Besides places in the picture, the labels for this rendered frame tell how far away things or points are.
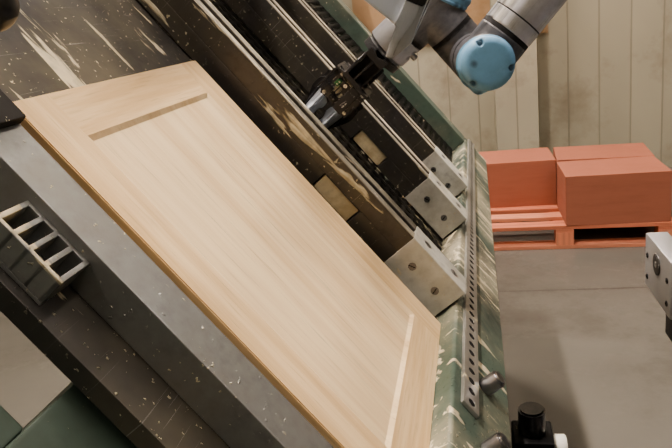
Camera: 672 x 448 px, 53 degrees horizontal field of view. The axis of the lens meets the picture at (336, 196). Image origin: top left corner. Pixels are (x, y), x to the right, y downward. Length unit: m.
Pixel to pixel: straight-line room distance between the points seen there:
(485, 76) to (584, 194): 2.92
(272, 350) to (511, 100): 4.50
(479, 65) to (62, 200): 0.57
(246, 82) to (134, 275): 0.56
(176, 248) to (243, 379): 0.16
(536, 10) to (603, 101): 4.47
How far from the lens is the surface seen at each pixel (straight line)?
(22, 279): 0.56
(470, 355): 1.01
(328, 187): 1.08
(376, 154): 1.45
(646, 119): 5.51
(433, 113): 2.35
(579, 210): 3.85
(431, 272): 1.10
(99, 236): 0.58
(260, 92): 1.08
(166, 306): 0.58
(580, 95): 5.38
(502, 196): 4.19
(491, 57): 0.94
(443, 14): 1.07
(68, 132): 0.70
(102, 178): 0.68
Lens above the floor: 1.39
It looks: 15 degrees down
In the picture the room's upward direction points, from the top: 6 degrees counter-clockwise
